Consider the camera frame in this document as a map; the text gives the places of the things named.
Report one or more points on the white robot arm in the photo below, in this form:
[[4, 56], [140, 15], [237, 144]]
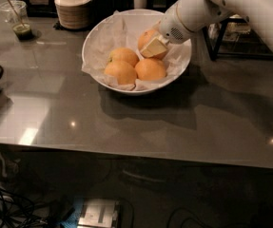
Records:
[[258, 14]]

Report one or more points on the orange fruit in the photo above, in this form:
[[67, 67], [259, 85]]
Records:
[[122, 71], [150, 69], [145, 37], [124, 54]]

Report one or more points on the black wire rack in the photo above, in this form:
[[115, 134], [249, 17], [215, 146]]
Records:
[[234, 38]]

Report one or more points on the wooden stir stick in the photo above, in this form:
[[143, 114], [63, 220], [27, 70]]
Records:
[[16, 13]]

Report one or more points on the white paper bowl liner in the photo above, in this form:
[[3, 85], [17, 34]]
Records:
[[107, 38]]

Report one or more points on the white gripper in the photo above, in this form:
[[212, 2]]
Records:
[[171, 27]]

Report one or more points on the clear plastic cup green drink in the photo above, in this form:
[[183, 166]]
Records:
[[9, 17]]

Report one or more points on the silver box under table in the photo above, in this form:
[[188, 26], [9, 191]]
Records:
[[99, 213]]

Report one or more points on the black cup with packets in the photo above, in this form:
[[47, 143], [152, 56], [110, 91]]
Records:
[[102, 9]]

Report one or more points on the white ceramic bowl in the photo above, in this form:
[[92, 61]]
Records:
[[182, 54]]

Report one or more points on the stack of paper bowls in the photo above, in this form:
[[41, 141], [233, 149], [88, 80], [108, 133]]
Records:
[[73, 14]]

